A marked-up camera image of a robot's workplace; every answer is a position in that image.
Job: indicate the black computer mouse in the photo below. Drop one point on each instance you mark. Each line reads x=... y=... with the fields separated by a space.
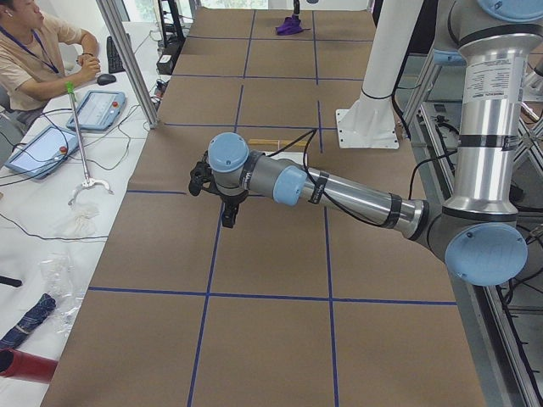
x=106 y=79

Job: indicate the crumpled clear plastic bag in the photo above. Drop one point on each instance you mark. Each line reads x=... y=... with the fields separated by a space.
x=62 y=286

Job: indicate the black keyboard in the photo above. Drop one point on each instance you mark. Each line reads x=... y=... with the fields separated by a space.
x=115 y=64

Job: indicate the purple towel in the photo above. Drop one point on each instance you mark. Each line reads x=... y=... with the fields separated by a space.
x=291 y=25

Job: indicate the person in beige shirt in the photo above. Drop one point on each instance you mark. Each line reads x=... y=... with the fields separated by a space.
x=32 y=68

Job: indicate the far teach pendant tablet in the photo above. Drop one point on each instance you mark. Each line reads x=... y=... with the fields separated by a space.
x=98 y=110

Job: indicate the aluminium frame post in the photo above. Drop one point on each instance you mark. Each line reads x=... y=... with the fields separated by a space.
x=116 y=29

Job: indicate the near teach pendant tablet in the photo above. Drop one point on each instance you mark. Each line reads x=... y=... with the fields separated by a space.
x=44 y=153

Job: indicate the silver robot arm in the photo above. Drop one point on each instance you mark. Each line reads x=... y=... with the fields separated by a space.
x=474 y=231

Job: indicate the folded blue umbrella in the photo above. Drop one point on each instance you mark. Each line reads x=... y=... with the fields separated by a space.
x=29 y=322

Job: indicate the white wooden towel rack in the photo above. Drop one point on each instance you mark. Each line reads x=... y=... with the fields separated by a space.
x=277 y=147

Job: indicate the reacher grabber tool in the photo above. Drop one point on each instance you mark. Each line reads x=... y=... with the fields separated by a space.
x=89 y=182

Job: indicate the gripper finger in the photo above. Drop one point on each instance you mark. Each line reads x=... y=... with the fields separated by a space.
x=228 y=216

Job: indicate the red cylinder bottle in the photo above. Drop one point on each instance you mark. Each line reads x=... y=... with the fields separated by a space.
x=23 y=366

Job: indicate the teach pendant tablet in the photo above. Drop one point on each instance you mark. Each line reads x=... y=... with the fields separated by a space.
x=98 y=110
x=44 y=153

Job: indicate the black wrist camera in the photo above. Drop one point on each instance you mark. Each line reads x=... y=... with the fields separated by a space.
x=201 y=178

